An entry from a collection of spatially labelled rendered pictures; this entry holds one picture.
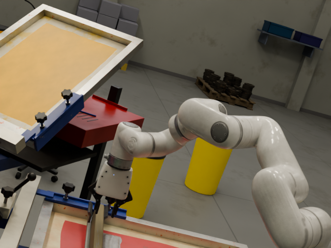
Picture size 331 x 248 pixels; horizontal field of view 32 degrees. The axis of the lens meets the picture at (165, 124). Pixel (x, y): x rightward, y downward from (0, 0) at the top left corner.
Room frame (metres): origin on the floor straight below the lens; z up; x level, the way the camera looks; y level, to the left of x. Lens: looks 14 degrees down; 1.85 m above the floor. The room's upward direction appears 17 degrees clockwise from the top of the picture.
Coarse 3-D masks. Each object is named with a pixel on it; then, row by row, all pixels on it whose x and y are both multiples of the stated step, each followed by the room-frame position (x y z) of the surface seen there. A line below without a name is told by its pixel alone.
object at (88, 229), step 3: (87, 225) 1.80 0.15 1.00; (90, 225) 1.80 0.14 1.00; (87, 228) 1.78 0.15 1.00; (90, 228) 1.78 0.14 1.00; (87, 231) 1.75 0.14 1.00; (90, 231) 1.76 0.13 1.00; (87, 234) 1.73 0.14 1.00; (87, 237) 1.71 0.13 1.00; (87, 240) 1.69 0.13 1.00; (87, 243) 1.67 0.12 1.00; (84, 246) 1.67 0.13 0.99; (87, 246) 1.65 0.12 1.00
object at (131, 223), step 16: (48, 208) 1.85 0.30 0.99; (64, 208) 1.91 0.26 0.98; (112, 224) 1.94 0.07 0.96; (128, 224) 1.95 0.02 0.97; (144, 224) 1.96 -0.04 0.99; (160, 224) 2.00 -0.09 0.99; (32, 240) 1.59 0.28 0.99; (176, 240) 1.98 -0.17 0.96; (192, 240) 1.99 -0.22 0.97; (208, 240) 2.00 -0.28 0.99; (224, 240) 2.04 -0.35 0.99
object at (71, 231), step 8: (64, 224) 1.83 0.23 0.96; (72, 224) 1.85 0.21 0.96; (80, 224) 1.87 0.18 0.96; (64, 232) 1.78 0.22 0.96; (72, 232) 1.80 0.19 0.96; (80, 232) 1.81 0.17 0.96; (104, 232) 1.87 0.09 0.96; (112, 232) 1.89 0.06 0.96; (64, 240) 1.72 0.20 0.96; (72, 240) 1.74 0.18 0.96; (80, 240) 1.76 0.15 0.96; (128, 240) 1.87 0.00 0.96; (136, 240) 1.89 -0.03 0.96; (144, 240) 1.91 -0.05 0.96
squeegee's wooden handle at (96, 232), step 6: (102, 210) 1.81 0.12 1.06; (96, 216) 1.75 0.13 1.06; (102, 216) 1.76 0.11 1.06; (96, 222) 1.70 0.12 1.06; (102, 222) 1.72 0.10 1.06; (96, 228) 1.66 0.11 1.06; (102, 228) 1.68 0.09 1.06; (90, 234) 1.73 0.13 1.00; (96, 234) 1.62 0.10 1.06; (102, 234) 1.64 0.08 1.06; (90, 240) 1.67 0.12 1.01; (96, 240) 1.58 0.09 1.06; (102, 240) 1.60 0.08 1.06; (90, 246) 1.62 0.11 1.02; (96, 246) 1.55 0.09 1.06
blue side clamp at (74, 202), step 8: (56, 192) 1.95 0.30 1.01; (48, 200) 1.90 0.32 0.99; (56, 200) 1.91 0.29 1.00; (64, 200) 1.93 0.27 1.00; (72, 200) 1.95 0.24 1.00; (80, 200) 1.96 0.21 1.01; (88, 200) 1.97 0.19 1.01; (80, 208) 1.92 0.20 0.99; (112, 208) 1.98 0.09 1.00; (120, 208) 1.99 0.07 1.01; (120, 216) 1.94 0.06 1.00
